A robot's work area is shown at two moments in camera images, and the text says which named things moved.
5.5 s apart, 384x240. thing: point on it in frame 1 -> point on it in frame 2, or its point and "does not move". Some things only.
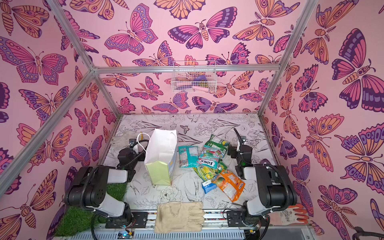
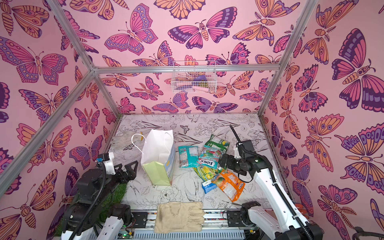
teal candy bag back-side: (188, 156) does not move
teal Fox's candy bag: (210, 157) does not move
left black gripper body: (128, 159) -> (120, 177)
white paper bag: (161, 146) does not move
